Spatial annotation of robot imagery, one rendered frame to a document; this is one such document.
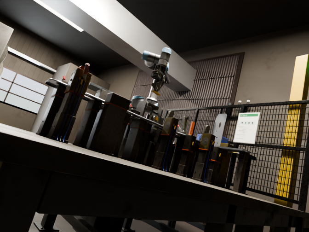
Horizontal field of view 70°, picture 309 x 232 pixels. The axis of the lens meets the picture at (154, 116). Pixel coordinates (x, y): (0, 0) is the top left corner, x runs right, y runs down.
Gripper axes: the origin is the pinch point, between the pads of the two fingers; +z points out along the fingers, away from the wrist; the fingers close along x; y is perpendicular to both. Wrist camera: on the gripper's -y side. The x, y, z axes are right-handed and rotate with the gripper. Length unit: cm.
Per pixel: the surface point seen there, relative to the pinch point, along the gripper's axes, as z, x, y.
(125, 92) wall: -132, -392, -285
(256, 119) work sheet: -13, 48, -90
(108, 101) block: 28, 12, 47
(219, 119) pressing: -3, 23, -68
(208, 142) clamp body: 28, 37, -28
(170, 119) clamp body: 23.2, 24.5, 5.0
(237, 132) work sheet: 1, 32, -94
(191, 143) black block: 32.4, 30.8, -17.1
